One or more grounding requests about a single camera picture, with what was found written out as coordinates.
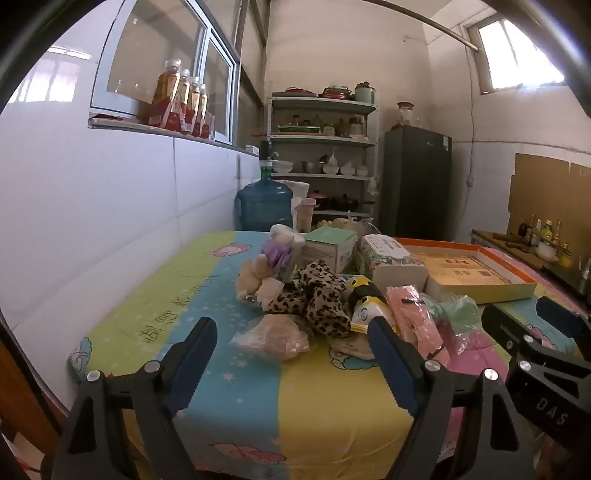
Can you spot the stack of white bowls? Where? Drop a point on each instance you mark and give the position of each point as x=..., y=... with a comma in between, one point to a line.
x=282, y=167

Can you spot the teal enamel jar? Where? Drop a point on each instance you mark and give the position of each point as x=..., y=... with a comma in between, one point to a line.
x=364, y=94

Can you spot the black water pump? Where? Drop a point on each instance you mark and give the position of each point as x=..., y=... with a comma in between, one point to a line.
x=266, y=154

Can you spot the clear bag of beige stuff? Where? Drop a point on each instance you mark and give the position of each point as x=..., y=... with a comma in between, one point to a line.
x=277, y=339

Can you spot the yellow penguin toy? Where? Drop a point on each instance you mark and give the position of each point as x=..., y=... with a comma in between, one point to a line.
x=364, y=300

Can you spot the dark fridge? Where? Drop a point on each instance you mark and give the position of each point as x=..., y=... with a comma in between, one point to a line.
x=415, y=184

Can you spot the pink bucket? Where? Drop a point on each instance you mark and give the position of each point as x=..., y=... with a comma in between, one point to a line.
x=304, y=217

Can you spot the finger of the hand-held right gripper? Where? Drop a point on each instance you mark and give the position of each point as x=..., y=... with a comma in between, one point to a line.
x=565, y=323
x=508, y=330

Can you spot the small high window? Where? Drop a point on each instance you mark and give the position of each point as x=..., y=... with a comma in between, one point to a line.
x=517, y=50

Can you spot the white metal shelf unit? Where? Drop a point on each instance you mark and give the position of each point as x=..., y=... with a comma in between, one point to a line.
x=323, y=143

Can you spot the pale green box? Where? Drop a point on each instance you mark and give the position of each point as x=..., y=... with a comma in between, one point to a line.
x=330, y=240

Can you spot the small white box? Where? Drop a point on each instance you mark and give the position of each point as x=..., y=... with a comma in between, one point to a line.
x=252, y=149

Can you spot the glass jar with red lid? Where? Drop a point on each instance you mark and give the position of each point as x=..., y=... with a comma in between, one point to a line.
x=405, y=117

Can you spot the red flat pan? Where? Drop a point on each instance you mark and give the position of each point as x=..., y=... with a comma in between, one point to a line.
x=298, y=92

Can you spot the leopard print plush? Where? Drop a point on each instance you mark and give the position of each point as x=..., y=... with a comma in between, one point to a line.
x=318, y=304

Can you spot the cleaver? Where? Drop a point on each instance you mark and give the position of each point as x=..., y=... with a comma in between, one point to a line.
x=519, y=246

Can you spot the black pot with pink lid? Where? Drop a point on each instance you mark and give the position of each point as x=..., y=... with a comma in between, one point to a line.
x=318, y=198

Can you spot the pink sock pack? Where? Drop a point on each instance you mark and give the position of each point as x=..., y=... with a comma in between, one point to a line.
x=415, y=323

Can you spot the black induction cooker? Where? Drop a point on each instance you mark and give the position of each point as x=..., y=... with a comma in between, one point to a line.
x=572, y=279

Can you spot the black frying pan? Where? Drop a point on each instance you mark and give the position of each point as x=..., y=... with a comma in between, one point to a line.
x=346, y=203

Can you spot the red pot with lid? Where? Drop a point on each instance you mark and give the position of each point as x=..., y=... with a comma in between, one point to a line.
x=336, y=93

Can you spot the blue water jug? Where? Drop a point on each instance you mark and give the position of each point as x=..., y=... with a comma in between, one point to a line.
x=263, y=203

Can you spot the floral packet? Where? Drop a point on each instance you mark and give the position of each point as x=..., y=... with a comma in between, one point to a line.
x=383, y=251

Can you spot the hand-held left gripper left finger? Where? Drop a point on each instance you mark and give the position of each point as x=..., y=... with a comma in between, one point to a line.
x=194, y=364

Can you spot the cardboard wall sheet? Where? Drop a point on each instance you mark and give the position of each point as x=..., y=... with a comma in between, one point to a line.
x=581, y=198
x=540, y=194

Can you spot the sliding window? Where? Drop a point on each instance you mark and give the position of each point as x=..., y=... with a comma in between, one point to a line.
x=138, y=46

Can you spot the white bowl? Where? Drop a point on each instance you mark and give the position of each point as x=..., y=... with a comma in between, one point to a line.
x=548, y=251

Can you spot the wooden rolling pin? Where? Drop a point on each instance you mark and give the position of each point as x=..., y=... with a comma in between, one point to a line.
x=508, y=237

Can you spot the white sack with green label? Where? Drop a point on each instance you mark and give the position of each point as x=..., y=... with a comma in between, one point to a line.
x=298, y=189

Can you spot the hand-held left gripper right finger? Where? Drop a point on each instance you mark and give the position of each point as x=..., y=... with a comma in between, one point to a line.
x=392, y=364

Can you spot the row of condiment bottles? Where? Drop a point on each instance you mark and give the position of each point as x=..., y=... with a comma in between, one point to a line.
x=547, y=230

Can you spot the green soft item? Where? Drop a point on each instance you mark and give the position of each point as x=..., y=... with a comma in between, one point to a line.
x=461, y=314

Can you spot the plush toy with purple dress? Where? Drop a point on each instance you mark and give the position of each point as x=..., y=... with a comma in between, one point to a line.
x=279, y=254

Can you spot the orange cardboard box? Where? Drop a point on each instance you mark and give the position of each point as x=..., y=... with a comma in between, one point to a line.
x=489, y=294

